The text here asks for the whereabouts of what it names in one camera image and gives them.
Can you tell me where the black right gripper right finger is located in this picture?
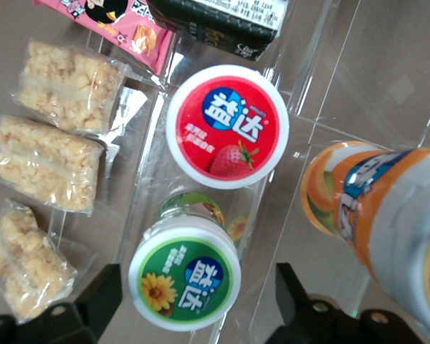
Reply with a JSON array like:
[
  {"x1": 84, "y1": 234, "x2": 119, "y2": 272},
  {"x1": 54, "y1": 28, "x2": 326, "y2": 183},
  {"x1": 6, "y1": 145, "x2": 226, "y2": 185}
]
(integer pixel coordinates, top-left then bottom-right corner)
[{"x1": 268, "y1": 263, "x2": 429, "y2": 344}]

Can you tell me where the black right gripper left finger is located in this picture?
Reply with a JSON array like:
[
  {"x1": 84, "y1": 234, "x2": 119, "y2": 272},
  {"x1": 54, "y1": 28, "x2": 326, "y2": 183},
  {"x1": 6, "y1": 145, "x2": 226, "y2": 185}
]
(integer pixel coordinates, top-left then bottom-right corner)
[{"x1": 0, "y1": 263, "x2": 124, "y2": 344}]

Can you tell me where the green gum bottle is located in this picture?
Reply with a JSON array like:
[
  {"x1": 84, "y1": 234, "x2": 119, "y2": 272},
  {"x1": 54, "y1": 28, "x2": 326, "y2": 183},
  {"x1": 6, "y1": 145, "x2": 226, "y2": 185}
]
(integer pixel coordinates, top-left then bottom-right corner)
[{"x1": 128, "y1": 192, "x2": 243, "y2": 333}]

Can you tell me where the orange gum bottle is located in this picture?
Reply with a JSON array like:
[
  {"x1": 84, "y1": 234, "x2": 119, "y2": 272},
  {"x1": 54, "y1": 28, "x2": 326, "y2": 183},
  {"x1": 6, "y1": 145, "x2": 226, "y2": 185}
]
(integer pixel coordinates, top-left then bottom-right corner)
[{"x1": 300, "y1": 140, "x2": 430, "y2": 341}]

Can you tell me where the red strawberry gum bottle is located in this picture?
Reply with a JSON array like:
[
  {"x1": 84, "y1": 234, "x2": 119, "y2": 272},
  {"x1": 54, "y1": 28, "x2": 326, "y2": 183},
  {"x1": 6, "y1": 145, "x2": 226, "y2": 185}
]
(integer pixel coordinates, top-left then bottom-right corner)
[{"x1": 165, "y1": 64, "x2": 290, "y2": 190}]

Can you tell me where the clear-wrapped rice crispy bar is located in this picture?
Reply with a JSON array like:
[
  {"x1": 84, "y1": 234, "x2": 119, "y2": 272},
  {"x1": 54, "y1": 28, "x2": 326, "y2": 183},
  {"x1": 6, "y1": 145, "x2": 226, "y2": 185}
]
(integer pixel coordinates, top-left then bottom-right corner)
[
  {"x1": 0, "y1": 114, "x2": 121, "y2": 216},
  {"x1": 0, "y1": 199, "x2": 78, "y2": 323},
  {"x1": 10, "y1": 39, "x2": 130, "y2": 136}
]

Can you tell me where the clear acrylic stepped shelf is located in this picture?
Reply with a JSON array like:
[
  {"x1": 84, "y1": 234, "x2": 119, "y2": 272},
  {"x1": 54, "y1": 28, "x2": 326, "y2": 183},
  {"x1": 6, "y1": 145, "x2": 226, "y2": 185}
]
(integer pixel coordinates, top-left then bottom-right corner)
[{"x1": 46, "y1": 0, "x2": 430, "y2": 344}]

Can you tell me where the pink snack packet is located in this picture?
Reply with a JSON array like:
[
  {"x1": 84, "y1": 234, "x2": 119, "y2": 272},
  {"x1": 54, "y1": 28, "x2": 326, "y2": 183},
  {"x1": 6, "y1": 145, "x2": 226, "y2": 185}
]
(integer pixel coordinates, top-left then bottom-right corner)
[{"x1": 32, "y1": 0, "x2": 180, "y2": 77}]

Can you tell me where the black tissue pack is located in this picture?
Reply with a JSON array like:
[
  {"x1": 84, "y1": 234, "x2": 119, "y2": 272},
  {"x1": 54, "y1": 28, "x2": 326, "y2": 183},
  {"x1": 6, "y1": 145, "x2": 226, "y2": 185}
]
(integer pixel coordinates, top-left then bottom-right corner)
[{"x1": 145, "y1": 0, "x2": 290, "y2": 62}]

